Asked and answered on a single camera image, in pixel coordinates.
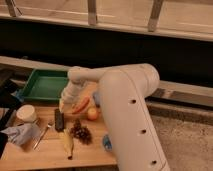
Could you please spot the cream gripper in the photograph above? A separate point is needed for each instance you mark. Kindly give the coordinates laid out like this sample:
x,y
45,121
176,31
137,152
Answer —
x,y
61,106

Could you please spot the green plastic tray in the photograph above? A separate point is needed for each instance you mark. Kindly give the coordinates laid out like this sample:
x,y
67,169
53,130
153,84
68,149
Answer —
x,y
44,85

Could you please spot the black eraser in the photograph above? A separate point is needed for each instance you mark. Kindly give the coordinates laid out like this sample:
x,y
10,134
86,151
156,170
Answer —
x,y
59,120

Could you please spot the yellow banana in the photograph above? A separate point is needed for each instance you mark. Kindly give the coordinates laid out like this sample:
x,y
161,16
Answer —
x,y
67,142

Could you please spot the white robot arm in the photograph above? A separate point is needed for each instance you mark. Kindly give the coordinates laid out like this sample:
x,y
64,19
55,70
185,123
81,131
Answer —
x,y
122,92

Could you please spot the blue cup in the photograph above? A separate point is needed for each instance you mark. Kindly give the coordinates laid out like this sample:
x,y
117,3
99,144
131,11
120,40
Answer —
x,y
106,143

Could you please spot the yellow orange fruit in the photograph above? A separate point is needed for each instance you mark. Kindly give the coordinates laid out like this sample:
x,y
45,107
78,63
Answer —
x,y
92,114

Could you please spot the blue sponge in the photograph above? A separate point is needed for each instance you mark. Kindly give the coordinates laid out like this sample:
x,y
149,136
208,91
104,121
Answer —
x,y
96,98

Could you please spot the purple grape bunch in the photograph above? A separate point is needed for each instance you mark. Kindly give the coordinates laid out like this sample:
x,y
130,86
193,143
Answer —
x,y
82,133

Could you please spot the silver fork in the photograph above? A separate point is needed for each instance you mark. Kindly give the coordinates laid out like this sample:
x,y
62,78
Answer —
x,y
48,126

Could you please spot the light blue cloth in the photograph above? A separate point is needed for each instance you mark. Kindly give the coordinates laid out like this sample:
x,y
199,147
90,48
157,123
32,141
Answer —
x,y
20,134

